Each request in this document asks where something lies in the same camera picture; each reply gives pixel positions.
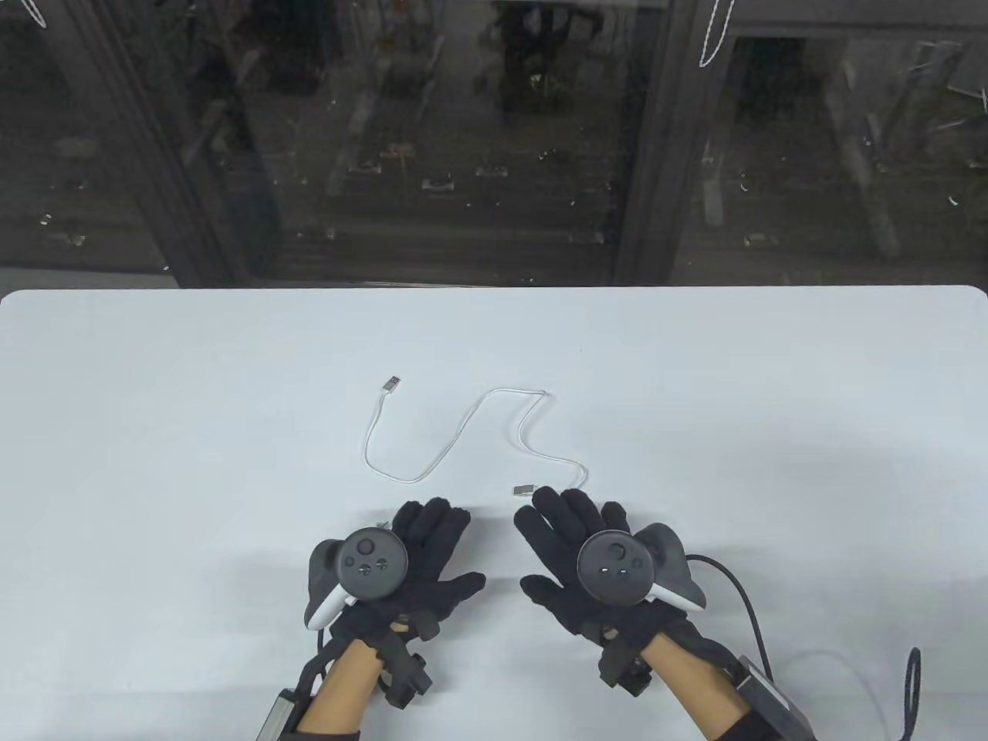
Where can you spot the grey controller on left glove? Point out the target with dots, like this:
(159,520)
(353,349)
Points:
(370,563)

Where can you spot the grey controller on right glove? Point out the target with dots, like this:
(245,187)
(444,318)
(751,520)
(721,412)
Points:
(617,567)

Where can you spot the grey box on left forearm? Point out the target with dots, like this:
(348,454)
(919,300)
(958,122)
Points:
(278,714)

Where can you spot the person's left forearm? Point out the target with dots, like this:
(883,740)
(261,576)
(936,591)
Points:
(343,687)

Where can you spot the dark window frame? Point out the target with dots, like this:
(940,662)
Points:
(656,154)

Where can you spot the grey box on right forearm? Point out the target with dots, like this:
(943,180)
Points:
(772,702)

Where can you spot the person's left thumb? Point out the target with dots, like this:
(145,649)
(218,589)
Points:
(461,590)

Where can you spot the person's left hand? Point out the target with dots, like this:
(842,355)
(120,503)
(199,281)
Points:
(432,567)

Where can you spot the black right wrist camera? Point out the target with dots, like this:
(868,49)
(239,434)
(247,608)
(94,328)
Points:
(627,664)

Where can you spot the person's right middle finger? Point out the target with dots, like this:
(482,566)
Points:
(557,509)

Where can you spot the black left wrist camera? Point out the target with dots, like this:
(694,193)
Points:
(405,671)

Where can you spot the person's left middle finger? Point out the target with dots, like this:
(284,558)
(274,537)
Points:
(434,525)

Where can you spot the person's right little finger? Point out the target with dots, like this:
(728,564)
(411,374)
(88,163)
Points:
(617,517)

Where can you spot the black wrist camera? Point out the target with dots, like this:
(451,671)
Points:
(405,671)
(627,664)

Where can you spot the person's right thumb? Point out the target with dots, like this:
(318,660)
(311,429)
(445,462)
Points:
(546,593)

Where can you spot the grey controller on glove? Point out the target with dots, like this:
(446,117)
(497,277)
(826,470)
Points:
(617,567)
(370,563)

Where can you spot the person's right forearm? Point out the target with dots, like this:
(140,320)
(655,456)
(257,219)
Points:
(691,683)

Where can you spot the person's right hand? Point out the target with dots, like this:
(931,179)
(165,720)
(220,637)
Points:
(559,587)

